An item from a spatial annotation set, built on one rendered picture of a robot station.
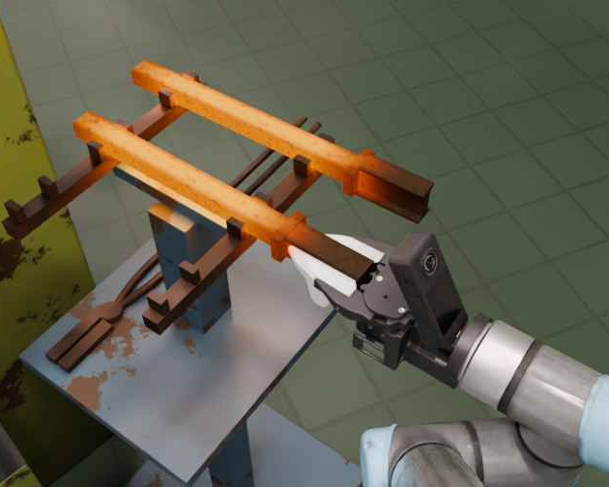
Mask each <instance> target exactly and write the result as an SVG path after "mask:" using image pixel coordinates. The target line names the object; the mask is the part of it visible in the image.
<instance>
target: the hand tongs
mask: <svg viewBox="0 0 609 487"><path fill-rule="evenodd" d="M306 121H307V117H306V116H302V117H301V118H300V119H299V120H298V121H297V122H296V123H295V124H294V125H293V126H295V127H297V128H300V127H301V126H302V125H303V124H304V123H305V122H306ZM321 127H322V124H321V123H320V122H317V123H316V124H314V125H313V126H312V127H311V128H310V129H309V130H308V131H307V132H309V133H311V134H314V133H315V132H316V131H317V130H318V129H319V128H321ZM274 151H275V150H273V149H271V148H268V149H267V150H266V151H265V152H264V153H263V154H262V155H260V156H259V157H258V158H257V159H256V160H255V161H254V162H253V163H252V164H251V165H250V166H249V167H248V168H246V169H245V170H244V171H243V172H242V173H241V174H240V175H239V176H238V177H237V178H236V179H235V180H234V181H233V182H231V183H230V184H229V186H232V187H234V188H236V187H237V186H238V185H239V184H240V183H241V182H242V181H243V180H245V179H246V178H247V177H248V176H249V175H250V174H251V173H252V172H253V171H254V170H255V169H256V168H257V167H258V166H259V165H260V164H261V163H263V162H264V161H265V160H266V159H267V158H268V157H269V156H270V155H271V154H272V153H273V152H274ZM287 159H289V157H288V156H285V155H282V156H281V157H280V158H279V159H278V160H277V161H276V162H275V163H274V164H273V165H272V166H271V167H269V168H268V169H267V170H266V171H265V172H264V173H263V174H262V175H261V176H260V177H259V178H258V179H257V180H256V181H255V182H254V183H253V184H252V185H251V186H250V187H249V188H247V189H246V190H245V191H244V192H243V193H244V194H246V195H248V196H250V195H251V194H252V193H253V192H254V191H255V190H256V189H257V188H259V187H260V186H261V185H262V184H263V183H264V182H265V181H267V180H268V179H269V178H270V177H271V176H272V175H273V174H274V173H275V172H276V171H277V169H278V168H279V167H280V166H281V165H282V164H283V163H284V162H285V161H286V160H287ZM158 261H159V256H158V253H156V254H154V255H153V256H152V257H151V258H150V259H149V260H148V261H147V262H146V263H145V264H144V265H143V266H142V267H141V268H140V269H139V270H138V271H137V273H136V274H135V275H134V276H133V277H132V278H131V279H130V281H129V282H128V283H127V285H126V286H125V287H124V289H123V290H122V291H121V293H120V294H119V296H118V297H117V298H116V300H115V301H109V302H106V303H104V304H103V305H102V306H101V307H100V309H99V316H100V317H99V316H98V315H96V314H94V313H93V312H89V313H88V314H87V315H86V316H85V317H84V318H83V319H82V320H81V321H80V322H79V323H78V324H77V325H75V326H74V327H73V328H72V329H71V330H70V331H69V332H68V333H67V334H66V335H65V336H64V337H63V338H61V339H60V340H59V341H58V342H57V343H56V344H55V345H54V346H53V347H52V348H51V349H50V350H49V351H47V352H46V353H45V355H46V357H47V358H48V359H49V360H51V361H52V362H53V363H55V364H58V365H59V367H60V368H62V369H63V370H65V371H66V372H68V373H71V372H72V371H73V370H74V369H75V368H76V367H77V366H78V364H79V363H81V362H82V361H83V360H84V359H85V358H86V357H87V356H88V355H89V354H90V353H91V352H92V351H93V350H94V349H95V348H96V347H97V346H98V345H100V344H101V343H102V342H103V341H104V339H105V338H106V337H107V336H108V335H109V334H110V333H111V332H113V331H114V328H113V326H112V325H110V324H114V323H116V322H118V321H119V320H120V319H121V318H122V316H123V309H124V308H125V307H127V306H128V305H130V304H132V303H133V302H135V301H136V300H138V299H139V298H141V297H142V296H144V295H145V294H146V293H148V292H149V291H150V290H151V289H153V288H154V287H155V286H156V285H158V284H159V283H160V282H161V281H162V280H163V276H162V272H161V271H160V272H159V273H158V274H157V275H155V276H154V277H153V278H152V279H151V280H149V281H148V282H147V283H145V284H144V285H143V286H141V287H140V288H139V289H137V290H136V291H135V292H133V293H132V294H130V292H131V291H132V289H133V288H134V287H135V285H136V284H137V283H138V282H139V281H140V280H141V278H142V277H143V276H144V275H145V274H146V273H147V272H148V271H149V270H150V269H151V268H152V267H153V266H154V265H155V264H156V263H157V262H158Z"/></svg>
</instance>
